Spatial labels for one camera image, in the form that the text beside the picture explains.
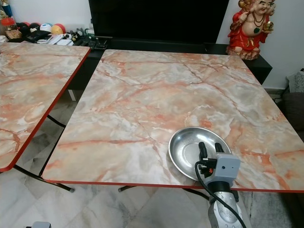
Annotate round stainless steel plate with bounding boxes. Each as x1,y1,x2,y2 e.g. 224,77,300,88
169,126,232,182

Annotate dark sofa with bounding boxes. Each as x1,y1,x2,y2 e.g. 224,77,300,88
277,90,304,132

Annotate grey patterned cushion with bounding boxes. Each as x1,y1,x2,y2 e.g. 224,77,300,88
287,70,304,94

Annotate red laughing Buddha statue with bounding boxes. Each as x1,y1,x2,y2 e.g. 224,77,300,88
227,0,276,61

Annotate large black television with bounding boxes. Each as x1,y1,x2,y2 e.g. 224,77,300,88
88,0,230,46

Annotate red lidded jar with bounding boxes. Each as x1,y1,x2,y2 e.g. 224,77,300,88
1,17,16,29

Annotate black flat pouch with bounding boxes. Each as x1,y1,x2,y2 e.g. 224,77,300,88
24,29,51,44

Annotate gold and blue trophy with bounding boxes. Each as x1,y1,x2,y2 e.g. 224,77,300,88
0,0,13,19

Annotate white and blue ball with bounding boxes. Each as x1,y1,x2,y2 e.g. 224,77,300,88
39,22,53,33

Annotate orange and yellow ball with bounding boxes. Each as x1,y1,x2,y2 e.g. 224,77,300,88
51,23,67,35

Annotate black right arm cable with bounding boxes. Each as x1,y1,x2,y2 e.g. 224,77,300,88
193,161,248,228

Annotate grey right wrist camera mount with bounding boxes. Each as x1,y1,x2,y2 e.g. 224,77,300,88
211,152,242,187

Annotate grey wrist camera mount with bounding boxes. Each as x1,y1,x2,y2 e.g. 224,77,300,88
211,152,242,187
31,221,52,228

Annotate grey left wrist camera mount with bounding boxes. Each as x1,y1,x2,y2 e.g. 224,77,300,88
31,221,52,228

